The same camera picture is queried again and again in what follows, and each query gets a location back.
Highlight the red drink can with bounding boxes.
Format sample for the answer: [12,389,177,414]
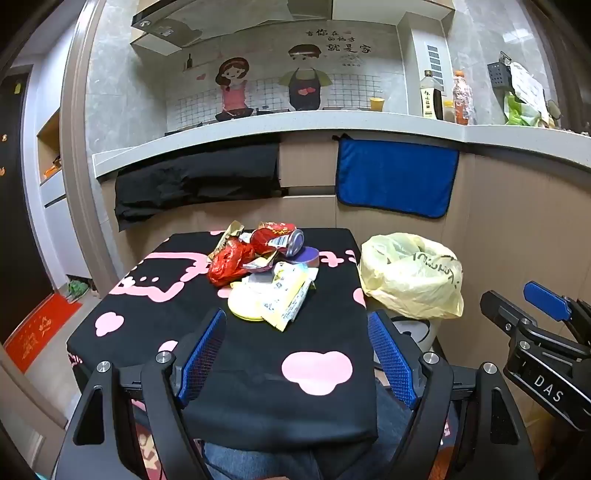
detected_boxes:
[252,222,305,257]

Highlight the range hood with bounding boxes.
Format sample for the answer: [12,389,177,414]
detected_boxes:
[130,0,296,52]

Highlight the grey stone countertop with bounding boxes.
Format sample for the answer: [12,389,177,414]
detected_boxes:
[91,105,591,183]

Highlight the black door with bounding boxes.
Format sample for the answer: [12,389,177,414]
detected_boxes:
[0,69,56,344]

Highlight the blue towel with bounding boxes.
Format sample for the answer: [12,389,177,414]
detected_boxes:
[332,134,461,219]

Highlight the pink purple sponge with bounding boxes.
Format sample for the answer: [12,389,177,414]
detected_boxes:
[288,247,320,268]

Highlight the yellow plastic bin bag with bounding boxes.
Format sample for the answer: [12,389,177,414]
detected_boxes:
[359,233,465,320]

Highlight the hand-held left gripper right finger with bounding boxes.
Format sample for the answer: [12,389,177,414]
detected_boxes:
[367,309,541,480]

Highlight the soy sauce bottle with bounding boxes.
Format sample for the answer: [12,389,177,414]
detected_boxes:
[419,69,445,121]

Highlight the white yellow snack wrapper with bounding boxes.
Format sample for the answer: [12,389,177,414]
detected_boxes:
[261,261,319,332]

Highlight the white vent panel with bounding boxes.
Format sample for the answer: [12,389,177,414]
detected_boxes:
[427,44,444,88]

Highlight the black cloth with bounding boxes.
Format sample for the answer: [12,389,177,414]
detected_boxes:
[114,142,282,232]

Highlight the silver foil wrapper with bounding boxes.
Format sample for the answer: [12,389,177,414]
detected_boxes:
[242,256,278,273]

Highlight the grey utensil holder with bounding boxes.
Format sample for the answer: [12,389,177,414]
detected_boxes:
[487,51,514,90]

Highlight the green plastic bag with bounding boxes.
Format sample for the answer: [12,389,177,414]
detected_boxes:
[504,95,541,126]

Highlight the orange drink bottle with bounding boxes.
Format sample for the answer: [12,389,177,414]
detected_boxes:
[451,70,476,125]

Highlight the white plastic bag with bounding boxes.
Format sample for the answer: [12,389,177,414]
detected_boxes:
[508,62,546,114]

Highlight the wooden wall shelf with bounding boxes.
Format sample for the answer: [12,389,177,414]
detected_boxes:
[36,108,68,208]

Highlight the cartoon wall poster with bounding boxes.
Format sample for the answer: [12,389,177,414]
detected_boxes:
[164,18,409,137]

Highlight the black pink printed tablecloth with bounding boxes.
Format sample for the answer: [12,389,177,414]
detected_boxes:
[66,228,379,450]

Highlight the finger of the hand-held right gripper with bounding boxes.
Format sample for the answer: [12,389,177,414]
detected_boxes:
[523,281,591,344]
[480,290,536,335]

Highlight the red plastic bag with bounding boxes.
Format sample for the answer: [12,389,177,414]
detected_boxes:
[208,240,257,289]

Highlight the gold snack wrapper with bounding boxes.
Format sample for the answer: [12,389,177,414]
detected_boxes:
[209,220,247,259]

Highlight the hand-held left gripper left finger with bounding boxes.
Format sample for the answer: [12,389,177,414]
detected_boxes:
[53,307,228,480]

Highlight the red doormat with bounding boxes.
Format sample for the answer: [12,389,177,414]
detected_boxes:
[4,293,84,374]

